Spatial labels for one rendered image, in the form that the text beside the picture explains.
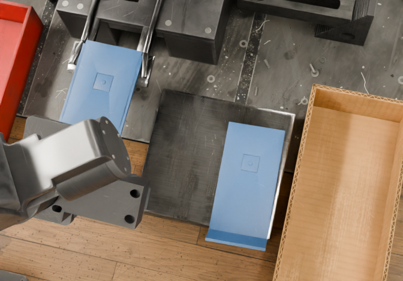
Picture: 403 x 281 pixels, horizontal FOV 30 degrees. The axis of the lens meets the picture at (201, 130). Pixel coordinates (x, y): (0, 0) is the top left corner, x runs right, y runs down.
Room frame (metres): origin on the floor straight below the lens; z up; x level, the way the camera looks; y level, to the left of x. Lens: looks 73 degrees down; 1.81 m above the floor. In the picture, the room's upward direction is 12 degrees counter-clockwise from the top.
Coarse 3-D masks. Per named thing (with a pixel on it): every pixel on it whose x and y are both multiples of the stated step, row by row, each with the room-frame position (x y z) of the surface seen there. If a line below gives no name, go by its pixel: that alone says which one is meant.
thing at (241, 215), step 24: (240, 144) 0.25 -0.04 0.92; (264, 144) 0.24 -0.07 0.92; (240, 168) 0.22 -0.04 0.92; (264, 168) 0.21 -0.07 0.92; (216, 192) 0.20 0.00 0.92; (240, 192) 0.19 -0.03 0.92; (264, 192) 0.18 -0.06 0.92; (216, 216) 0.17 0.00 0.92; (240, 216) 0.16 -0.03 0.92; (264, 216) 0.16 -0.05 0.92; (216, 240) 0.13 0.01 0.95; (240, 240) 0.13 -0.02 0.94; (264, 240) 0.13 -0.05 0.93
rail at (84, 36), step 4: (92, 0) 0.45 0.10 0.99; (96, 0) 0.45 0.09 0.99; (92, 4) 0.44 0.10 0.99; (96, 4) 0.44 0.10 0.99; (92, 8) 0.44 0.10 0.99; (92, 12) 0.43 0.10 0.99; (88, 16) 0.43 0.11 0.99; (92, 16) 0.43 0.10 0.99; (88, 20) 0.42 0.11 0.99; (88, 24) 0.42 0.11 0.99; (84, 28) 0.41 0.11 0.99; (88, 28) 0.41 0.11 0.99; (84, 32) 0.41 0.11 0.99; (88, 32) 0.41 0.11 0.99; (84, 36) 0.40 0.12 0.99; (84, 40) 0.40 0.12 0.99
